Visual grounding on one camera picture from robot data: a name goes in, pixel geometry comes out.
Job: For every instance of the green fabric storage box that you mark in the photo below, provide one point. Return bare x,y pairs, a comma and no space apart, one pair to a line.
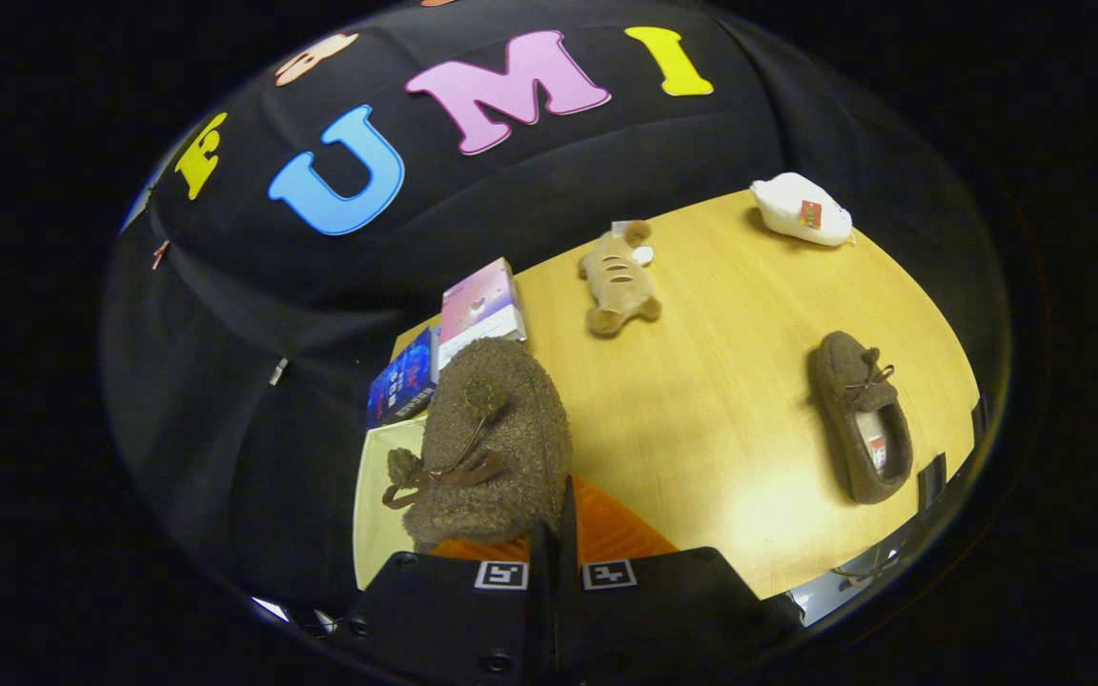
376,548

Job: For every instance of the brown fuzzy slipper shoe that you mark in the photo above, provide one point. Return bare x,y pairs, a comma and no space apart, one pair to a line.
501,419
844,381

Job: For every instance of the black backdrop cloth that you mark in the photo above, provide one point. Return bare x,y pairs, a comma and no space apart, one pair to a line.
225,381

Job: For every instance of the blue cover book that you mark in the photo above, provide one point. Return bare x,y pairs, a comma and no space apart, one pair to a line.
406,376

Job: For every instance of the small white clip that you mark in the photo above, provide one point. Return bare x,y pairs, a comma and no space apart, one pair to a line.
278,371

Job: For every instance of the brown plush toy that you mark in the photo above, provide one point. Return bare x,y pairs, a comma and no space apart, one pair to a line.
618,281

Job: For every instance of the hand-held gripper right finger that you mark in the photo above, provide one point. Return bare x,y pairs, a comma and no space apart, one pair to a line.
568,610

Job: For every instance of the pink clothes peg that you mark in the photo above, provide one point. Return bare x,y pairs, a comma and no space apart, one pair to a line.
160,253

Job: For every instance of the white plush toy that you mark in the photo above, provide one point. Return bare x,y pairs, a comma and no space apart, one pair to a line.
787,214

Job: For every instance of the lit computer screen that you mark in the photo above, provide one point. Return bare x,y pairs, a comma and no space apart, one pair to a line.
271,608

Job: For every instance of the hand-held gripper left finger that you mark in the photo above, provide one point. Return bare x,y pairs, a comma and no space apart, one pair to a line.
541,610

